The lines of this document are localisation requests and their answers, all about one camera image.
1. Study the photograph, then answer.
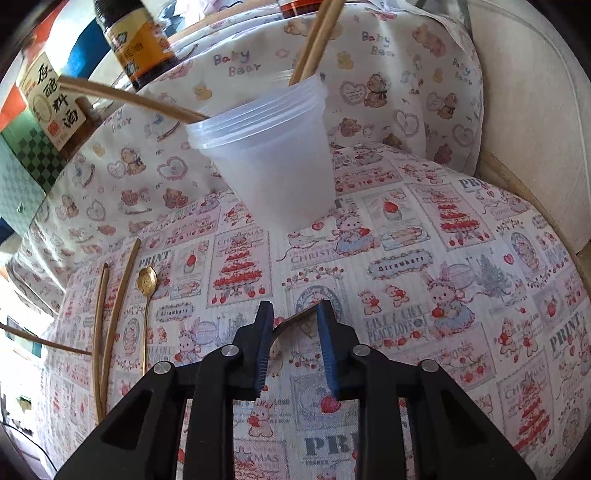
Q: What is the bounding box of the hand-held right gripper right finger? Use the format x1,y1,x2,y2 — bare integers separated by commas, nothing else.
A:
316,300,539,480

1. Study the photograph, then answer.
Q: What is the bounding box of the red cap sauce bottle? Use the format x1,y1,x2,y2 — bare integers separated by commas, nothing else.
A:
277,0,324,19

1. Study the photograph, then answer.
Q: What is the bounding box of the striped curtain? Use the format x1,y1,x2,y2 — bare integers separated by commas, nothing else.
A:
0,0,121,134

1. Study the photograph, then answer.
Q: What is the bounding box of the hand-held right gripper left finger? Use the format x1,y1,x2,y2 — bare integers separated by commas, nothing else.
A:
55,300,274,480

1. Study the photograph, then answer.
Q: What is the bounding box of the bear print cloth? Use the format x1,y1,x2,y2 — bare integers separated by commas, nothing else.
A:
9,0,485,319

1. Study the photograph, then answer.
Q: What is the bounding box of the beige board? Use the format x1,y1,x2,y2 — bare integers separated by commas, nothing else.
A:
462,0,591,254

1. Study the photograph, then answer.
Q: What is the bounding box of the wooden chopstick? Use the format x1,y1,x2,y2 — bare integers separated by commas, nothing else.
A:
100,239,141,384
288,0,334,88
92,263,110,423
0,323,93,356
58,76,208,124
272,302,324,342
299,0,348,84

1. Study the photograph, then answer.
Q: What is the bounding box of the green checkered box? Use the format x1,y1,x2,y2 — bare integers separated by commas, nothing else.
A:
0,113,68,241

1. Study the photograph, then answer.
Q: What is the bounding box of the dark oyster sauce bottle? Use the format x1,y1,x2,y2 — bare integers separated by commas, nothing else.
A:
92,0,178,90

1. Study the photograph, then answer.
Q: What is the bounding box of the cooking wine bottle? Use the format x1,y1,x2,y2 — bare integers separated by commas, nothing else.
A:
16,51,100,162

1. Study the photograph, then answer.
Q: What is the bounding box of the gold metal spoon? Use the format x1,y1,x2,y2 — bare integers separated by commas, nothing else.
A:
137,266,158,374

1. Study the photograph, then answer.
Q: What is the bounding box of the strawberry print tablecloth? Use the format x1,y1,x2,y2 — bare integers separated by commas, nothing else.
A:
32,143,587,480

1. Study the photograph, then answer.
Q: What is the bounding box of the translucent plastic cup stack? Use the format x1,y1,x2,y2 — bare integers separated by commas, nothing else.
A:
185,74,335,232

